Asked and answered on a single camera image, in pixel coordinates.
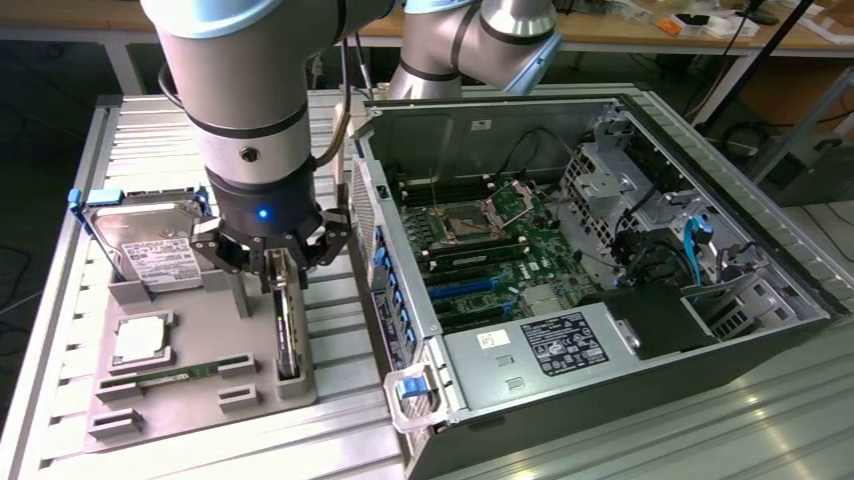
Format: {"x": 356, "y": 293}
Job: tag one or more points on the silver drive cage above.
{"x": 600, "y": 190}

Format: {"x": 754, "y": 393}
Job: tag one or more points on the silver disk bay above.
{"x": 747, "y": 310}

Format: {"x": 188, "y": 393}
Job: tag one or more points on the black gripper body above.
{"x": 263, "y": 205}

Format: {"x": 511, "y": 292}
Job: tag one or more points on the black expansion slot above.
{"x": 476, "y": 316}

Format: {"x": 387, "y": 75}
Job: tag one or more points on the green motherboard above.
{"x": 560, "y": 255}

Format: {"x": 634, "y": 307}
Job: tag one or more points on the thin metal locking lever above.
{"x": 436, "y": 192}

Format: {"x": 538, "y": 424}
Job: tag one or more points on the white and black device box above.
{"x": 727, "y": 27}

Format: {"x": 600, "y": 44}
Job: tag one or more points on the black plastic fan shroud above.
{"x": 660, "y": 320}

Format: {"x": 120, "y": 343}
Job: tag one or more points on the blue disk caddy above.
{"x": 103, "y": 196}

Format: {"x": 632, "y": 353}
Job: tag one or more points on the silver CPU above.
{"x": 140, "y": 337}

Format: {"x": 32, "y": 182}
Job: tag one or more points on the dark RAM stick with label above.
{"x": 474, "y": 257}

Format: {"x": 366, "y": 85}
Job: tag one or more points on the grey power supply unit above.
{"x": 520, "y": 380}

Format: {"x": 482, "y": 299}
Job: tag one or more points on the metal socket cover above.
{"x": 515, "y": 185}

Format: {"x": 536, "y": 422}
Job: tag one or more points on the black stand pole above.
{"x": 765, "y": 50}

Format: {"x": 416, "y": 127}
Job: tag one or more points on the silver hard disk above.
{"x": 153, "y": 250}

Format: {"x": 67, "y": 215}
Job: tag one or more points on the wooden desk white frame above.
{"x": 67, "y": 17}

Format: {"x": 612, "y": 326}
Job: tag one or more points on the grey parts rack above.
{"x": 200, "y": 415}

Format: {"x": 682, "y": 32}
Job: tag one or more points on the graphics card with black fan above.
{"x": 287, "y": 325}

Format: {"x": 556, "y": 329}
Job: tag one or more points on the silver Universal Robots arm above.
{"x": 253, "y": 100}

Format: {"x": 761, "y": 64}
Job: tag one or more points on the black RAM slot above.
{"x": 448, "y": 198}
{"x": 447, "y": 185}

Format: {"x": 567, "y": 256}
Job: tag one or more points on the dark equipment case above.
{"x": 821, "y": 175}

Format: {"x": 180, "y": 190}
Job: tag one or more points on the green RAM stick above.
{"x": 193, "y": 372}

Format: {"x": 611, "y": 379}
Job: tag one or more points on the CPU socket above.
{"x": 463, "y": 222}

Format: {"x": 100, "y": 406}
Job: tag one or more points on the open black PC case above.
{"x": 600, "y": 430}

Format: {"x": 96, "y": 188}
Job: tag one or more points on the silver chipset heatsink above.
{"x": 543, "y": 300}

